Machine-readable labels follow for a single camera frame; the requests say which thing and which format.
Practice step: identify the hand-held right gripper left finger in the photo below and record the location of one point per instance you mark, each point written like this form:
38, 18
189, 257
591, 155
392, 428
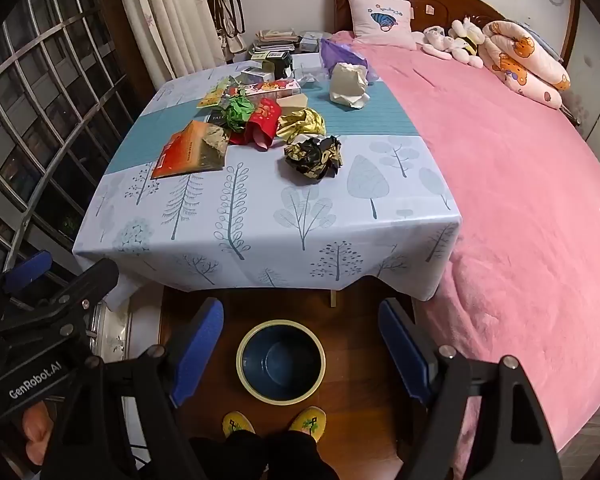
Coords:
197, 355

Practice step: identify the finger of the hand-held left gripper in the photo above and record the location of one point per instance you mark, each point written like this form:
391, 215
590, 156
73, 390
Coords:
95, 280
27, 266

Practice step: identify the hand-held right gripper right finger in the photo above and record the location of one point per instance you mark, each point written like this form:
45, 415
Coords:
405, 355

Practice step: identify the blue bin with cream rim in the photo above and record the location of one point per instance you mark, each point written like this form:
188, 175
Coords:
280, 377

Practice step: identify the orange foil packet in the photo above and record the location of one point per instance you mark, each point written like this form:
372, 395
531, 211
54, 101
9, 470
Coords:
180, 152

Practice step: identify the olive green packet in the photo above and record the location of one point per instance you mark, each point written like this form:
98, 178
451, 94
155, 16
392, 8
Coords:
212, 147

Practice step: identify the dark blue packet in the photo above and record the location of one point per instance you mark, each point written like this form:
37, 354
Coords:
216, 117

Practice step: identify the yellow green snack packet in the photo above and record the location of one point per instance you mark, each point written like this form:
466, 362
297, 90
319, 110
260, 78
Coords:
211, 96

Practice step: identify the black gold wrapper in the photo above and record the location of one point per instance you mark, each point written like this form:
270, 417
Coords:
312, 157

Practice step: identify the green wrapper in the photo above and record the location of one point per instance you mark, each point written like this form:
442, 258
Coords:
240, 110

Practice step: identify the red packet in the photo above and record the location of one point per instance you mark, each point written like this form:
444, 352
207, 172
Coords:
262, 120

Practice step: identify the gold foil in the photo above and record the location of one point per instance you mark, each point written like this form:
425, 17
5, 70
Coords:
302, 122

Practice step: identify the purple white box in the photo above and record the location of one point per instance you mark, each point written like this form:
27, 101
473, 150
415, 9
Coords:
252, 72

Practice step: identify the red pink box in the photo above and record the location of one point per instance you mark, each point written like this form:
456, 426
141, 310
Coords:
272, 87

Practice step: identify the tan cardboard box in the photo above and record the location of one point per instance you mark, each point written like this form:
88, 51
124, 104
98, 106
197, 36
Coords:
292, 104

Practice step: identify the beige paper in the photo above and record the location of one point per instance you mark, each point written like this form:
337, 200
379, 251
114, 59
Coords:
347, 85

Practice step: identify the dark green yellow box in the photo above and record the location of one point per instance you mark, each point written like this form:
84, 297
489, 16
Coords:
280, 62

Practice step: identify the clear plastic wrap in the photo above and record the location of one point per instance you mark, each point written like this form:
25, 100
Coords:
310, 80

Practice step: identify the purple plastic bag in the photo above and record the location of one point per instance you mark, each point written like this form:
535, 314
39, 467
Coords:
337, 52

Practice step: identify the person's left hand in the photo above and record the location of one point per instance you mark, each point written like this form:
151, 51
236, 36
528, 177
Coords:
36, 427

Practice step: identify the yellow slipper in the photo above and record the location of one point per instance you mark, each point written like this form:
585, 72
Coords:
237, 424
308, 422

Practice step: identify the person's black pants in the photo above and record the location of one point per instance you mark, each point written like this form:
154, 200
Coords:
265, 460

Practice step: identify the table with tree-print cloth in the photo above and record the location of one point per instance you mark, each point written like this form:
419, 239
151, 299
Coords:
305, 220

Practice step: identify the pink blanket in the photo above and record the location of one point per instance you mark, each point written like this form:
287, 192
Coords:
505, 210

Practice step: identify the metal window grille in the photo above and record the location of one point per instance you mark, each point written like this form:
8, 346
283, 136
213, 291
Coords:
55, 85

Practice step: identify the cream curtain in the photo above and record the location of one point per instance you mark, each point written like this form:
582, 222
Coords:
170, 20

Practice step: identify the cream hanging bag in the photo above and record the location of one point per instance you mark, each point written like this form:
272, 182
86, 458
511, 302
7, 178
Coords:
234, 44

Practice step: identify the stack of books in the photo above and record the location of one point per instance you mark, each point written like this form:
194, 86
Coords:
275, 42

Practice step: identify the rolled bear print quilt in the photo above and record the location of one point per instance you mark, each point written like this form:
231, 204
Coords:
520, 65

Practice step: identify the white plush toy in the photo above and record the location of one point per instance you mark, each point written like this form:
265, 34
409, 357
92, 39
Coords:
437, 40

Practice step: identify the yellow bee plush toy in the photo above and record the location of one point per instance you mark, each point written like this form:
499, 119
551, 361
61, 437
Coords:
467, 40

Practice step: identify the light blue tissue box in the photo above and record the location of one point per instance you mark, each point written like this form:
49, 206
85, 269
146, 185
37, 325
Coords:
314, 42

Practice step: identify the pink embroidered pillow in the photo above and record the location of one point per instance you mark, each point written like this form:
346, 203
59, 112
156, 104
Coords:
380, 27

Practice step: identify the wooden table frame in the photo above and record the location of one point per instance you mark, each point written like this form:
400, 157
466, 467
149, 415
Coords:
333, 300

